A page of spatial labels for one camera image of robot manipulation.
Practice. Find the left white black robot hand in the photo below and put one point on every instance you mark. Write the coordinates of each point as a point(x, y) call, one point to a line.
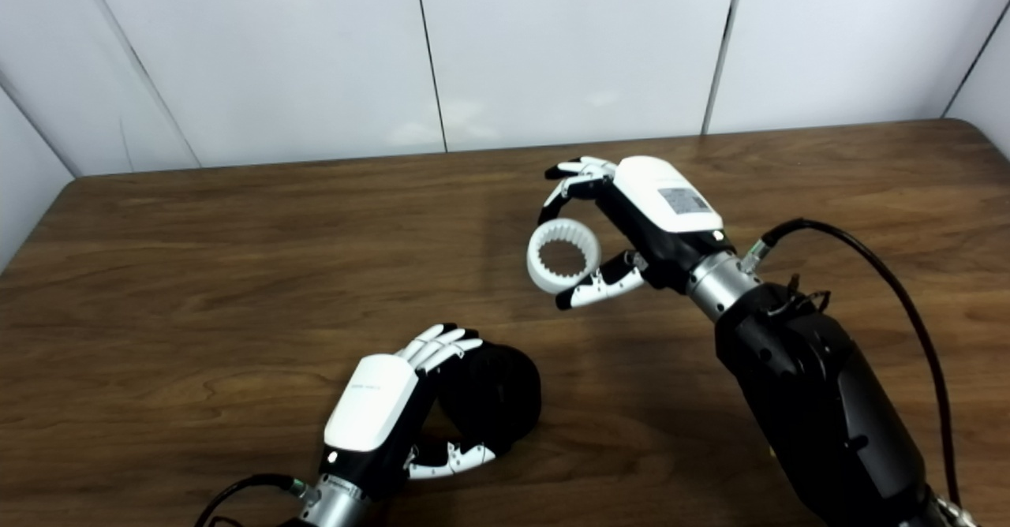
point(371, 401)

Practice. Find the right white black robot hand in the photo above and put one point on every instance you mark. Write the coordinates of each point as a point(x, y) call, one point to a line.
point(671, 203)

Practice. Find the round black part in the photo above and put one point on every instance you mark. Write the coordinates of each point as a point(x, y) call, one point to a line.
point(497, 397)

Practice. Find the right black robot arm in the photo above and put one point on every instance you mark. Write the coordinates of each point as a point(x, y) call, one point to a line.
point(821, 401)

